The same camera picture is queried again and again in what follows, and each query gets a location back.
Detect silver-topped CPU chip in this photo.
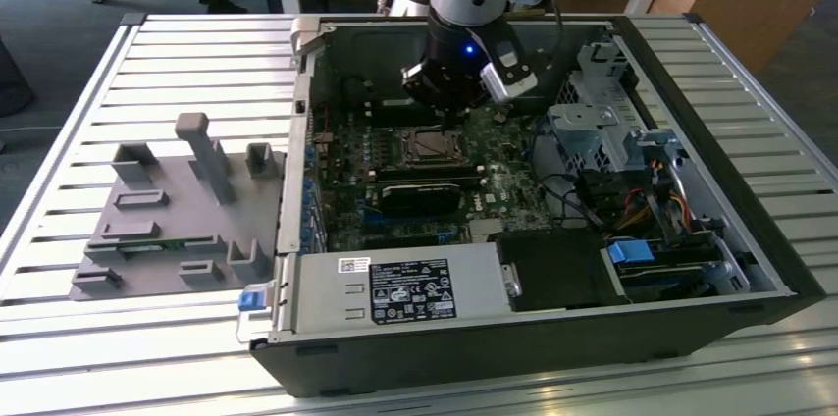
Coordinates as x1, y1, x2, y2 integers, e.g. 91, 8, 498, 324
410, 131, 458, 158

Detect CPU socket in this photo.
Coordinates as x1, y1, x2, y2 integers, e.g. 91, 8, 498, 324
396, 124, 468, 169

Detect black RAM slot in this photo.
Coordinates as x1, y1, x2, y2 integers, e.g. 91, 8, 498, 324
375, 166, 479, 179
378, 174, 479, 187

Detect silver perforated drive cage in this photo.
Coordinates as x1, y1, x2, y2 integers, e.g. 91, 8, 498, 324
546, 40, 660, 175

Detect green motherboard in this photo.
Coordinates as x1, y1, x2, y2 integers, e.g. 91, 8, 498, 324
307, 96, 558, 253

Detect black graphics card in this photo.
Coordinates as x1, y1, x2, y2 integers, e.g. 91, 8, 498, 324
378, 182, 460, 218

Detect silver chipset heatsink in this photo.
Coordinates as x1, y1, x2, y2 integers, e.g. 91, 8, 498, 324
467, 218, 511, 243

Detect person's dark legs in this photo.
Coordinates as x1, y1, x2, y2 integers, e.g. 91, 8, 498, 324
192, 0, 249, 15

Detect black plastic shroud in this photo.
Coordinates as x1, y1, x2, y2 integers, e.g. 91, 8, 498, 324
494, 231, 634, 313

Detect blue disk carrier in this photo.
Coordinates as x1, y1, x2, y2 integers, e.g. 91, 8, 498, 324
604, 240, 655, 269

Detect silver power supply with label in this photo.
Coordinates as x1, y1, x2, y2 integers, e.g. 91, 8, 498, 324
278, 241, 516, 338

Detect grey parts rack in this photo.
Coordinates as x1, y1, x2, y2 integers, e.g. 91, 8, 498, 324
67, 111, 291, 303

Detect blue release latch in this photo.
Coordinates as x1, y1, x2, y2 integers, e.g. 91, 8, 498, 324
239, 289, 271, 313

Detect green RAM stick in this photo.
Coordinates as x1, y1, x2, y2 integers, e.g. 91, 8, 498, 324
116, 237, 221, 254

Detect silver disk bay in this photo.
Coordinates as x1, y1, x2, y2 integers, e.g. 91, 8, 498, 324
600, 229, 753, 300

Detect black open PC case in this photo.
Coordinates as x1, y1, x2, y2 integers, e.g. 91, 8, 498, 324
247, 12, 827, 400

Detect black waste bin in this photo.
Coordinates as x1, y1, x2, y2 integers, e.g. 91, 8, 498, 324
0, 35, 35, 118

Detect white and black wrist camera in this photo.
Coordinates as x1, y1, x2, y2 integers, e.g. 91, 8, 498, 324
479, 27, 539, 104

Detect yellow red orange wire bundle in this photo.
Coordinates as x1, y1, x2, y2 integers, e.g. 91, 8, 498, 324
620, 188, 694, 232

